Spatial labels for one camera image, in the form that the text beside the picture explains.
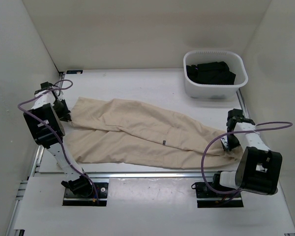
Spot beige trousers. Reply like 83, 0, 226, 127
65, 97, 243, 169

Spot white plastic basket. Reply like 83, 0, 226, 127
183, 49, 248, 99

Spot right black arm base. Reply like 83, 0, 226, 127
191, 182, 244, 208

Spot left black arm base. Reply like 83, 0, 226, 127
61, 181, 109, 207

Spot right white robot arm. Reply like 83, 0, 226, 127
211, 132, 282, 197

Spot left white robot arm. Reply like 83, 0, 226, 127
18, 82, 98, 199

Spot black trousers in basket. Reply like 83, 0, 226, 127
186, 61, 236, 85

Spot blue corner label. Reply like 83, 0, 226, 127
66, 70, 83, 74

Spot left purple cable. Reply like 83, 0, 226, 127
17, 80, 100, 205

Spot purple cable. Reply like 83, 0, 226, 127
17, 80, 100, 205
201, 121, 293, 205

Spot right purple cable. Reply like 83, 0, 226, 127
201, 121, 293, 205

